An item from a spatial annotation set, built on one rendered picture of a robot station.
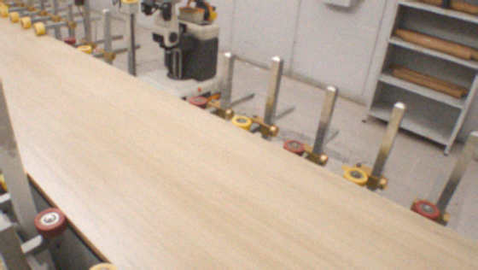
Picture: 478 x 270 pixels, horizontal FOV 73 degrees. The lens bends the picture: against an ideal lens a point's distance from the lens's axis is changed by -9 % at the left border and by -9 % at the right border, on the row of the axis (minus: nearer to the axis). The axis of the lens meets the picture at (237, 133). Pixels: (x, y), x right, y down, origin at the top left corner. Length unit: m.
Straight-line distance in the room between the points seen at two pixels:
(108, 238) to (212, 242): 0.26
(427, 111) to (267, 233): 3.26
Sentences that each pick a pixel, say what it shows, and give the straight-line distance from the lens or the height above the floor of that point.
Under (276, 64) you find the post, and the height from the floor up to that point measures 1.13.
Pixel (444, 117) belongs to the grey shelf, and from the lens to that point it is 4.02.
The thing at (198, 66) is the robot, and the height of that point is 0.44.
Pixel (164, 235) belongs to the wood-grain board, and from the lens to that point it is 0.92.
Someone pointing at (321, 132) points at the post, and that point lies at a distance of 1.38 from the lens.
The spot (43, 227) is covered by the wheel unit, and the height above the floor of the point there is 0.91.
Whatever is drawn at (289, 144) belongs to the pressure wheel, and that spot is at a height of 0.90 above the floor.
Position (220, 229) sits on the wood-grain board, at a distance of 0.93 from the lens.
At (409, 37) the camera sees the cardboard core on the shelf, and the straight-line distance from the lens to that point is 3.51.
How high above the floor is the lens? 1.57
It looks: 30 degrees down
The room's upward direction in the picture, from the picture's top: 6 degrees clockwise
